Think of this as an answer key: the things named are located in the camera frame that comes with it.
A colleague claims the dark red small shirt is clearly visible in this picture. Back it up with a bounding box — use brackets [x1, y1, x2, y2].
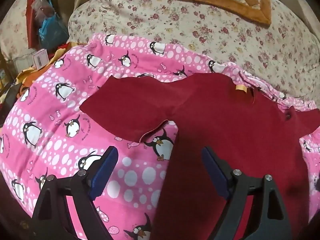
[80, 73, 319, 239]

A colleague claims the pink penguin print blanket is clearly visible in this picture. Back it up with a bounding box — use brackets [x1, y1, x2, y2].
[1, 34, 319, 239]

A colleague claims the yellow orange cloth pile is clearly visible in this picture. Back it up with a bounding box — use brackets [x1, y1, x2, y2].
[16, 42, 80, 99]

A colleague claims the small white barcode box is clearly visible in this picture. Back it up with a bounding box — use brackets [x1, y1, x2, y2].
[31, 49, 49, 69]

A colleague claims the floral beige duvet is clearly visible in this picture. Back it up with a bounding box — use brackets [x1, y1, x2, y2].
[68, 0, 319, 102]

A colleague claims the blue plastic bag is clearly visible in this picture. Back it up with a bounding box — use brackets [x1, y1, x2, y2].
[38, 13, 69, 51]

